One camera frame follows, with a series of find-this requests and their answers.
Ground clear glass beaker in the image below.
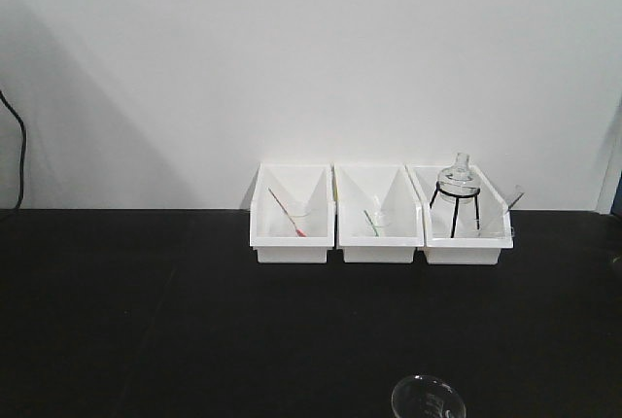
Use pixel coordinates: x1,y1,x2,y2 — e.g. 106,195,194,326
391,374,467,418

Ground left white plastic bin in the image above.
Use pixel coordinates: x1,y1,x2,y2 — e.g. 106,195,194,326
250,163,336,263

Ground white plastic bin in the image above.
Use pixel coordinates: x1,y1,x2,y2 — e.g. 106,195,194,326
250,163,336,263
405,164,513,265
333,164,425,264

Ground red tipped pipette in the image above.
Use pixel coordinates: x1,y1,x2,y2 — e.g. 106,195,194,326
268,188,306,237

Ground green tipped pipette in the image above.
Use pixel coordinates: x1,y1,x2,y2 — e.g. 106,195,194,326
363,209,380,237

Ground middle white plastic bin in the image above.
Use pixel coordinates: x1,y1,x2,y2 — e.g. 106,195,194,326
333,164,425,264

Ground round glass flask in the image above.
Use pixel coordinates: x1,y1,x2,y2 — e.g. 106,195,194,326
437,153,481,200

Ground right white plastic bin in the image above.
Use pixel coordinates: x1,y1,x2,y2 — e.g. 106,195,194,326
405,164,513,265

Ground black wire tripod stand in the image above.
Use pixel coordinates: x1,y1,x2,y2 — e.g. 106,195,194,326
430,182,481,238

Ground black power cable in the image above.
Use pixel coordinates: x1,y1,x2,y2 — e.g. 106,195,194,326
0,87,27,210

